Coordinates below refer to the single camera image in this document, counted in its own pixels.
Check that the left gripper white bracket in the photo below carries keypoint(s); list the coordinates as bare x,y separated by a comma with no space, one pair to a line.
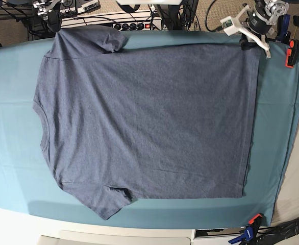
258,24

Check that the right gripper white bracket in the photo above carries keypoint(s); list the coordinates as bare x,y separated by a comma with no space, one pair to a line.
45,11

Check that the blue-grey heathered T-shirt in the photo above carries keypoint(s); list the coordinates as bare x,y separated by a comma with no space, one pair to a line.
165,123

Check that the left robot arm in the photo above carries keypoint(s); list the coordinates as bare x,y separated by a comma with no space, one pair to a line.
276,8

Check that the blue black clamp top right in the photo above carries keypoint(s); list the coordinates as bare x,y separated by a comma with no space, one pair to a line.
283,35

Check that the orange black clamp top right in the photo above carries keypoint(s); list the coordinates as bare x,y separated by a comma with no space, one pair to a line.
292,53

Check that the white power strip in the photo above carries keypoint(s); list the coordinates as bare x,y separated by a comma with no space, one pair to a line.
120,22

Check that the teal table cloth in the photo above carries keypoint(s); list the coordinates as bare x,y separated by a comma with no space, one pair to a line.
27,186

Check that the orange blue clamp bottom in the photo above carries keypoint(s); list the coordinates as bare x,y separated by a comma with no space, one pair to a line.
250,232

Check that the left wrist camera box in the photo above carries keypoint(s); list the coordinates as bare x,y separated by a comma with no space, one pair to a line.
228,25

